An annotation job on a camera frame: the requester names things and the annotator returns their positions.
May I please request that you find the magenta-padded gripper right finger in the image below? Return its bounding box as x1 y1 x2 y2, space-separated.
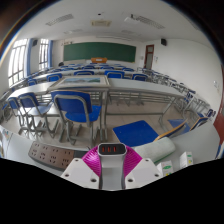
123 149 163 190

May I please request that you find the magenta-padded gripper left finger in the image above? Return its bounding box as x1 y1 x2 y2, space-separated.
60 145 101 189

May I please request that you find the brown power strip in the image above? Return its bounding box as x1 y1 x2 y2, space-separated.
28 140 87 171

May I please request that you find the blue chair seat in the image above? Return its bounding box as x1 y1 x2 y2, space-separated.
112 119 159 148

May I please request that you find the blue chair with wooden edge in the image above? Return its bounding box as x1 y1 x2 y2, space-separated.
154 116 209 142

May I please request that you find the long grey classroom desk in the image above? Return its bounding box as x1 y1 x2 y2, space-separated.
6 78 188 131

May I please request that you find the framed picture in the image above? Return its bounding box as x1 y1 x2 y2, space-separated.
48 74 111 92

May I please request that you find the group of blue chairs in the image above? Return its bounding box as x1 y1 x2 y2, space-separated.
26 63 154 83

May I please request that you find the orange lectern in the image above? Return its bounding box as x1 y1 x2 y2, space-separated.
90 57 108 64

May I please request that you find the brown door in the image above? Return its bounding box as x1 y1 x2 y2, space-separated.
143 44 155 70

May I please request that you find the blue curtain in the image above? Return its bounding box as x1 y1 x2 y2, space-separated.
48 39 54 69
27 38 34 76

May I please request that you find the narrow window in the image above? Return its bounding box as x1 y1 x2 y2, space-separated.
38 38 50 71

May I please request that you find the green chalkboard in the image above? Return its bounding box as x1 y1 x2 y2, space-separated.
63 41 137 63

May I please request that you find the large window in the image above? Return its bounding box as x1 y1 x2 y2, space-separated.
7 38 29 88

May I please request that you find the ceiling light panel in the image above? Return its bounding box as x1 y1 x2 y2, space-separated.
45 13 75 27
124 13 166 30

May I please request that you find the ceiling air conditioner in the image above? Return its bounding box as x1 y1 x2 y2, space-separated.
90 19 113 28

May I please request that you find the blue metal-frame chair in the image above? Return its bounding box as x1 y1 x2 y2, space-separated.
7 96 26 134
18 92 54 138
50 90 103 148

